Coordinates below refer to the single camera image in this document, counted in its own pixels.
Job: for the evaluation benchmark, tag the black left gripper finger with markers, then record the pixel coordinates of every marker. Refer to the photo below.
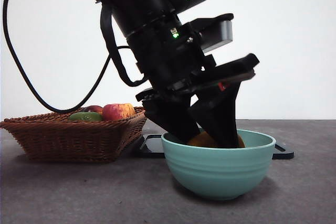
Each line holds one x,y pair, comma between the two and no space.
170,119
223,119

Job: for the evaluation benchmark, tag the teal ceramic bowl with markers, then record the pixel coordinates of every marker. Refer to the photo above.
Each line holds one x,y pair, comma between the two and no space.
218,171

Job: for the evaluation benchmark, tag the black rectangular tray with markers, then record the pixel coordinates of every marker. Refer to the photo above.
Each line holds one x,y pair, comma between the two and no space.
151,146

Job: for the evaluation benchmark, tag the red yellow apple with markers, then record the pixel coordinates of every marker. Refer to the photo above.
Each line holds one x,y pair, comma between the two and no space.
115,111

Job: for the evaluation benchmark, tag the dark red plum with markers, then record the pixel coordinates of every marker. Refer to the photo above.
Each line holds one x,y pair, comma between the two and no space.
94,108

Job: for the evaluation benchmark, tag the green avocado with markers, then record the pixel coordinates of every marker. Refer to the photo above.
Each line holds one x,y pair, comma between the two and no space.
84,116

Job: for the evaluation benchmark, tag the brown wicker basket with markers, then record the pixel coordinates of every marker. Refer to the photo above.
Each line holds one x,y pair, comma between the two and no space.
65,142

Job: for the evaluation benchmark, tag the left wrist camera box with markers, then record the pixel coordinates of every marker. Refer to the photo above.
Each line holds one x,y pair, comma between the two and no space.
218,35

